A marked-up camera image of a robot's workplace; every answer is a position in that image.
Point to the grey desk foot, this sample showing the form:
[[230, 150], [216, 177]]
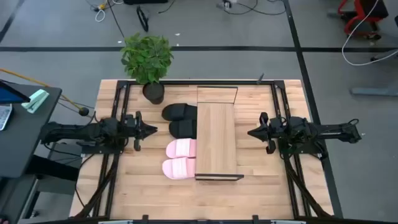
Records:
[[373, 91]]

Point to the grey power strip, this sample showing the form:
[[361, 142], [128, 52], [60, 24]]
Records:
[[227, 4]]

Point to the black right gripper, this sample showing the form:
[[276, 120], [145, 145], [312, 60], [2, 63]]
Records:
[[272, 130]]

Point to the wooden shelf black metal frame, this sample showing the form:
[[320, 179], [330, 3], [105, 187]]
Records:
[[216, 137]]

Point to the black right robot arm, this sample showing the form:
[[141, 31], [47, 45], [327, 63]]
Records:
[[329, 130]]

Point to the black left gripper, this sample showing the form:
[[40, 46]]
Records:
[[136, 130]]

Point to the red and black cart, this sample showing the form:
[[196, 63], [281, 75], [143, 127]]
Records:
[[373, 9]]

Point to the dark grey side desk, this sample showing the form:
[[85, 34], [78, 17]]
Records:
[[28, 140]]

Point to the grey chair base leg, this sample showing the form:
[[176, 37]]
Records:
[[388, 55]]

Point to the green potted plant black pot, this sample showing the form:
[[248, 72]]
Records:
[[146, 59]]

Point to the black aluminium table frame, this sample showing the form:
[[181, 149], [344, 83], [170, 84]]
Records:
[[202, 82]]

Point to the pink slide sandal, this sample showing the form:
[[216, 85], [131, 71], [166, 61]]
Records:
[[180, 148], [178, 168]]

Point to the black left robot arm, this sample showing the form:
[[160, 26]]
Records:
[[71, 132]]

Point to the black box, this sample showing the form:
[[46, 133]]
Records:
[[146, 1]]

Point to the dark grey computer case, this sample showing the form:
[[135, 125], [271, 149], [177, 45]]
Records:
[[66, 155]]

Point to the mint green stapler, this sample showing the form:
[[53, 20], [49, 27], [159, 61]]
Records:
[[35, 101]]

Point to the black slide sandal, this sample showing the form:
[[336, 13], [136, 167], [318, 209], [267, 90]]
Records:
[[178, 112], [183, 129]]

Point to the open laptop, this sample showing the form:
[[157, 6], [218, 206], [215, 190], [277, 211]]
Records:
[[6, 93]]

